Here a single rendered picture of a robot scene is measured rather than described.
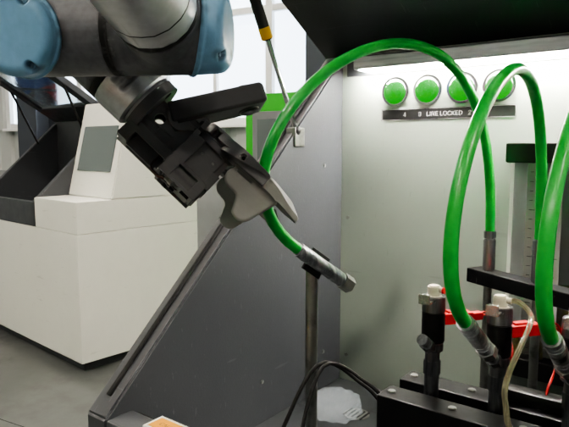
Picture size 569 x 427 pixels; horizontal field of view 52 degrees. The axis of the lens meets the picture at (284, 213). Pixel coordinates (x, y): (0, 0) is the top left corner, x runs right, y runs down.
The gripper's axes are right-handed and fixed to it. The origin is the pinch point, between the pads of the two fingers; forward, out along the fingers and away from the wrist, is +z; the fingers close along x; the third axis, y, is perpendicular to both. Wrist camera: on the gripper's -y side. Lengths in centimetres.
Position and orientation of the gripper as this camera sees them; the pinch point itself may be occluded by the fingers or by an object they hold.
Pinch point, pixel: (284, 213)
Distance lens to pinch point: 68.8
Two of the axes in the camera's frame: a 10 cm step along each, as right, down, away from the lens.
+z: 7.1, 7.0, 1.2
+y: -6.5, 7.1, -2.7
